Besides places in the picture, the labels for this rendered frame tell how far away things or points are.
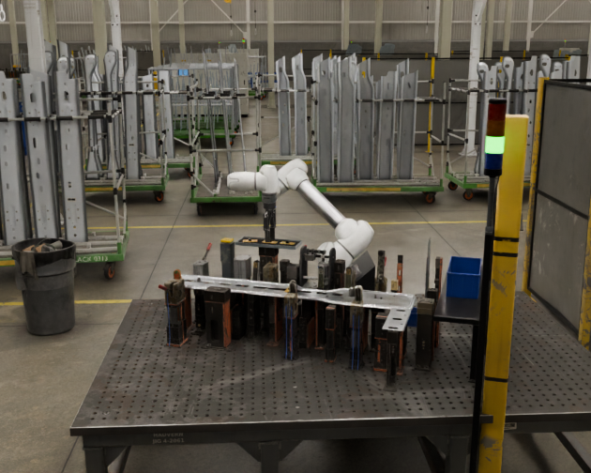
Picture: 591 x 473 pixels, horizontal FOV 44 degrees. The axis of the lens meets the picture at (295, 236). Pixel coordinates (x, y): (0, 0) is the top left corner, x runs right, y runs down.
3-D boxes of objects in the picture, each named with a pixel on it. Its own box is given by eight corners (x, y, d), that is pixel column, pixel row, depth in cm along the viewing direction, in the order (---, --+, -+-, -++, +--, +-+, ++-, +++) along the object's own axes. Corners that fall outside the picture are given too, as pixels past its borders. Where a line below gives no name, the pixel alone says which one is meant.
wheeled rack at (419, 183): (311, 205, 1051) (311, 82, 1006) (310, 192, 1148) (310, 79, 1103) (443, 205, 1051) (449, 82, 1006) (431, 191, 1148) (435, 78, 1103)
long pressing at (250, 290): (159, 287, 398) (159, 284, 398) (177, 275, 419) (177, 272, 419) (411, 312, 360) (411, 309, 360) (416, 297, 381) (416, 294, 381)
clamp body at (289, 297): (280, 359, 375) (279, 296, 366) (286, 350, 386) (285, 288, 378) (296, 361, 373) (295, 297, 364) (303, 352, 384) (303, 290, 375)
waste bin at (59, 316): (10, 341, 577) (0, 253, 558) (30, 316, 628) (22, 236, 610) (74, 339, 579) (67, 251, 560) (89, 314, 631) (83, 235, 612)
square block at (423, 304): (414, 370, 362) (416, 302, 353) (416, 363, 370) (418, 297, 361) (430, 372, 360) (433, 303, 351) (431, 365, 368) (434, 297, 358)
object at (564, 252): (595, 360, 537) (626, 85, 485) (577, 360, 536) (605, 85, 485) (529, 298, 666) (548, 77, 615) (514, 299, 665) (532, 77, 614)
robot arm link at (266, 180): (279, 190, 420) (255, 190, 420) (278, 163, 416) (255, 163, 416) (278, 193, 410) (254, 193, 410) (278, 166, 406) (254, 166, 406)
